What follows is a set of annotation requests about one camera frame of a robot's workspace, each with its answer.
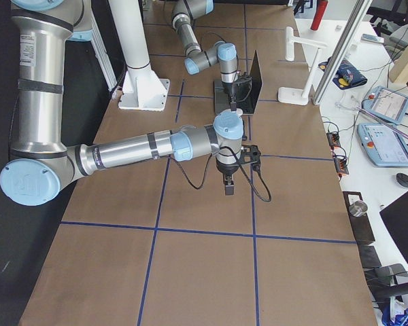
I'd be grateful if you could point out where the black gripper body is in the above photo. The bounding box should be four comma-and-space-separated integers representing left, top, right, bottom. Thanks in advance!
222, 81, 237, 96
216, 161, 239, 177

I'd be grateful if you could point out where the far teach pendant tablet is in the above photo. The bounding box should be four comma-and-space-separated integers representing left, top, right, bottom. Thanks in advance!
362, 86, 408, 125

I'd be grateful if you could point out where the grey laptop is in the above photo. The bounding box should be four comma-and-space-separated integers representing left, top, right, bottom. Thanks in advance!
214, 51, 262, 115

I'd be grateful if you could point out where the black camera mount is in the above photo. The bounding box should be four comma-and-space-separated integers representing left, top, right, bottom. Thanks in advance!
240, 145, 261, 172
233, 72, 252, 91

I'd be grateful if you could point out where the right black braided cable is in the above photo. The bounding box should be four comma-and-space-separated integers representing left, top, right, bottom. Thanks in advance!
171, 146, 272, 203

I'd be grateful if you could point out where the blue space pattern pouch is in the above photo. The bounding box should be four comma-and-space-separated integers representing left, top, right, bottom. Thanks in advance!
333, 59, 367, 90

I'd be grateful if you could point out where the black desk mouse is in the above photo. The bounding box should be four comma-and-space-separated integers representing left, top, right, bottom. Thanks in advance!
396, 173, 408, 188

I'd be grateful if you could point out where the orange connector box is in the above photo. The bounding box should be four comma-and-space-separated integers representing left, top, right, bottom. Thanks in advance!
326, 131, 349, 179

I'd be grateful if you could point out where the near teach pendant tablet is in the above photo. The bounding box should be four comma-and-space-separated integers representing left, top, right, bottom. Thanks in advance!
357, 123, 408, 168

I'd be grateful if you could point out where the teach pendant tablet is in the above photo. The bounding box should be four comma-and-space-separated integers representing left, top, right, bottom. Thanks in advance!
362, 86, 408, 125
357, 123, 408, 168

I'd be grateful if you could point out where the white desk lamp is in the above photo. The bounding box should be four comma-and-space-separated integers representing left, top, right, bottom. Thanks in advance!
277, 26, 328, 106

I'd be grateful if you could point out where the aluminium frame post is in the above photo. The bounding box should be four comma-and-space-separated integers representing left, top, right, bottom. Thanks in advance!
312, 0, 372, 105

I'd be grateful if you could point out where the black box under cup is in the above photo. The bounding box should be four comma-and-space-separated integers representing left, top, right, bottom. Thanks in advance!
343, 191, 375, 245

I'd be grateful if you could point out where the red cylinder bottle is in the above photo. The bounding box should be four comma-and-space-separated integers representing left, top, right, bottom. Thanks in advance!
310, 0, 328, 31

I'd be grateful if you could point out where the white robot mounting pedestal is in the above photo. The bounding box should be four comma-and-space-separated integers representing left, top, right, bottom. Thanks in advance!
109, 0, 170, 111

